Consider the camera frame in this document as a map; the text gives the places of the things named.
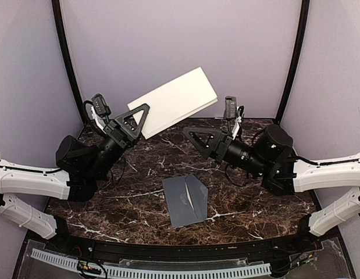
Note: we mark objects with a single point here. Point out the black left frame post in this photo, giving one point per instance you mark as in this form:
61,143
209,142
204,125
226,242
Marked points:
67,60

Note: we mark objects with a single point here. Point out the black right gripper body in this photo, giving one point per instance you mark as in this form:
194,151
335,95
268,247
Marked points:
221,150

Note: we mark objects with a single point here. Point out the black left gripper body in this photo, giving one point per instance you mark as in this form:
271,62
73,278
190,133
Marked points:
118,134

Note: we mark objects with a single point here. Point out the black front table rail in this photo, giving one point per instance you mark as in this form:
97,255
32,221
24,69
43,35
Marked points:
105,251

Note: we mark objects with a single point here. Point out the black frame post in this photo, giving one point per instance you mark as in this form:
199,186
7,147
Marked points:
299,39
67,60

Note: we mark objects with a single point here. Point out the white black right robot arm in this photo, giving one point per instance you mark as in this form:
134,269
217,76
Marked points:
271,157

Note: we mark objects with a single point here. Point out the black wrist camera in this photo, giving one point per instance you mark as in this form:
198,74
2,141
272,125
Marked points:
100,106
230,111

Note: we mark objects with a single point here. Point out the white letter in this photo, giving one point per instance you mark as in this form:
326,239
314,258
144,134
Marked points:
189,197

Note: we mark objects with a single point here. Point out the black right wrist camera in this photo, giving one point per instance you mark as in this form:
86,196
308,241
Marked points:
230,111

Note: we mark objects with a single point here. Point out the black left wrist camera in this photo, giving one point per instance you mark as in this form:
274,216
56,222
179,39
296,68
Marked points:
100,106

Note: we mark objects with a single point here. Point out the white paper sheet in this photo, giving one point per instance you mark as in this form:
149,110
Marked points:
175,101

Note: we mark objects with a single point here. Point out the black right frame post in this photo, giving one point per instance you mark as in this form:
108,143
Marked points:
299,39

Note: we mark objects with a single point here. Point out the blue-grey envelope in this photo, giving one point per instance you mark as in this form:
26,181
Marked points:
180,211

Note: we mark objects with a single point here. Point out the white slotted cable duct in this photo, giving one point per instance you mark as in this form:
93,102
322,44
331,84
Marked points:
145,269

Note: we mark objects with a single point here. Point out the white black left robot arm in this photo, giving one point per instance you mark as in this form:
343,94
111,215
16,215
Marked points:
79,168

